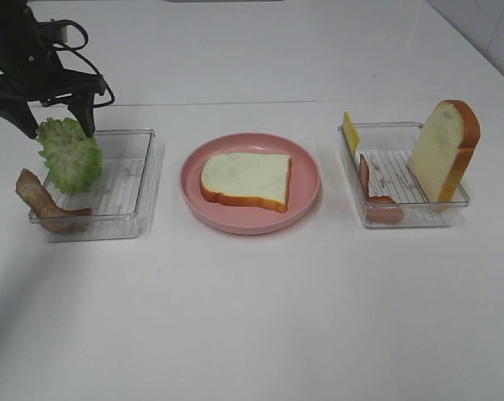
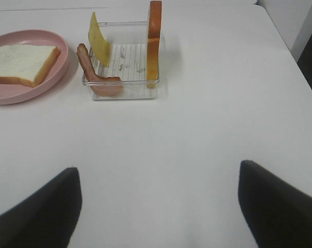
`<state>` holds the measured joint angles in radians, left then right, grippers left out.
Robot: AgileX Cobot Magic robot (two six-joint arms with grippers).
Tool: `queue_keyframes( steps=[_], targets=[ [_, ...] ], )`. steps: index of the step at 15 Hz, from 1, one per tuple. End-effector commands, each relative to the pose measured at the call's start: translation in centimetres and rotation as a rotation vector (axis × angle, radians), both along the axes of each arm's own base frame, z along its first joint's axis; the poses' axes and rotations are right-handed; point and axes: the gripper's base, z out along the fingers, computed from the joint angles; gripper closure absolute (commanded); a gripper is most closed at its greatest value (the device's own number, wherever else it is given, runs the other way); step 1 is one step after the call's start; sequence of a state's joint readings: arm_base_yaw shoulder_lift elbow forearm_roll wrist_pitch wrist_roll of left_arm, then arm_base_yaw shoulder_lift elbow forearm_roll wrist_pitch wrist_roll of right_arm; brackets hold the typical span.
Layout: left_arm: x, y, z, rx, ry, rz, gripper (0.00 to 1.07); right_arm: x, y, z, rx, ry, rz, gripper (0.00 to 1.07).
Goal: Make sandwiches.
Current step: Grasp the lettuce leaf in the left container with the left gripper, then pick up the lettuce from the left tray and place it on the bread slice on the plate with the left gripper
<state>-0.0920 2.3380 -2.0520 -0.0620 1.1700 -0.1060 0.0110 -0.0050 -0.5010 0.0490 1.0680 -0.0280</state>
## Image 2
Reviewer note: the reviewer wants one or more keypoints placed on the yellow cheese slice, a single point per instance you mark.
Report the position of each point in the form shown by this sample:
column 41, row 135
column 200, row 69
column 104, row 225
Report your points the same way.
column 100, row 46

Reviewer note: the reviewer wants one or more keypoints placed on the pink round plate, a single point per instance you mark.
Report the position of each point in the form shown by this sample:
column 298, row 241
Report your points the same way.
column 11, row 93

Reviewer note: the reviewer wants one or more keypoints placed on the bread slice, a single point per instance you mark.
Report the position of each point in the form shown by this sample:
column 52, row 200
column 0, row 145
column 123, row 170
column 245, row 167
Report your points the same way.
column 26, row 64
column 153, row 42

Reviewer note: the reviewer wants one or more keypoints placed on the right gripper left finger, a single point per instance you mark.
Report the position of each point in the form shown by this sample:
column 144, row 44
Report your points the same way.
column 48, row 217

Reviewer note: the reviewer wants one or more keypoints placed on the right clear plastic tray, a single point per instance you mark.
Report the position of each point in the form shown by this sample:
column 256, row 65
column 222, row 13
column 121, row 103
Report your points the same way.
column 128, row 60

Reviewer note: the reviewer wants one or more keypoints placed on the bacon strip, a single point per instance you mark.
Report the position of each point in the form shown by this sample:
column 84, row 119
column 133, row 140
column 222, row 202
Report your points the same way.
column 105, row 86

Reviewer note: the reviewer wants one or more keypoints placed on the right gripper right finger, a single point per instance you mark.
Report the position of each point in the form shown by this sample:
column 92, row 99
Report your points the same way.
column 277, row 214

